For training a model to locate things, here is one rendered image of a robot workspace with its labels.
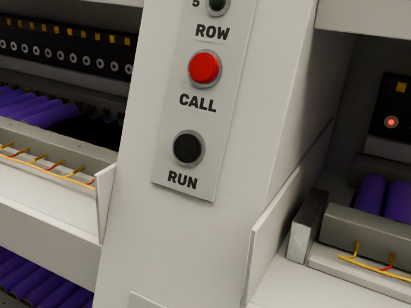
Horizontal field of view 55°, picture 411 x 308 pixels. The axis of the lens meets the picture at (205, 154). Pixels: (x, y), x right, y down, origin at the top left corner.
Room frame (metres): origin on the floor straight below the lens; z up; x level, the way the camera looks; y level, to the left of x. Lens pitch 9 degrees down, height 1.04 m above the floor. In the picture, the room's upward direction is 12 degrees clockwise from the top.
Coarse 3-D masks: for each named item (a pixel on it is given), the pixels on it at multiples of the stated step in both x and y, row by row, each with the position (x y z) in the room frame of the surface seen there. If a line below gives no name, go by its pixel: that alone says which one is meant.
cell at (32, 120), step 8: (64, 104) 0.42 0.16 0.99; (72, 104) 0.42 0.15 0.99; (40, 112) 0.39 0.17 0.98; (48, 112) 0.39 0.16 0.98; (56, 112) 0.40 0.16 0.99; (64, 112) 0.40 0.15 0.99; (72, 112) 0.41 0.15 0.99; (24, 120) 0.37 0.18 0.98; (32, 120) 0.37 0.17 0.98; (40, 120) 0.38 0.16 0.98; (48, 120) 0.39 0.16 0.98; (56, 120) 0.39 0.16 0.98; (48, 128) 0.39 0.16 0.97
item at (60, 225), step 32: (0, 64) 0.52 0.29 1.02; (32, 64) 0.50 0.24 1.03; (0, 160) 0.33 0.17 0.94; (0, 192) 0.28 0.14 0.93; (32, 192) 0.28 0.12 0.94; (64, 192) 0.29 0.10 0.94; (96, 192) 0.22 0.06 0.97; (0, 224) 0.28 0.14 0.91; (32, 224) 0.26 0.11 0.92; (64, 224) 0.25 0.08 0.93; (96, 224) 0.25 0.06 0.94; (32, 256) 0.27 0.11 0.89; (64, 256) 0.25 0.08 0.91; (96, 256) 0.24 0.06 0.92
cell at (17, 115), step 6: (48, 102) 0.42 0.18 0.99; (54, 102) 0.42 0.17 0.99; (60, 102) 0.43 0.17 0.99; (30, 108) 0.40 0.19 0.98; (36, 108) 0.40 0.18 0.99; (42, 108) 0.41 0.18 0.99; (48, 108) 0.41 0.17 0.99; (12, 114) 0.38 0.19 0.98; (18, 114) 0.38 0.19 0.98; (24, 114) 0.39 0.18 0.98; (30, 114) 0.39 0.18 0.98; (18, 120) 0.38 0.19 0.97
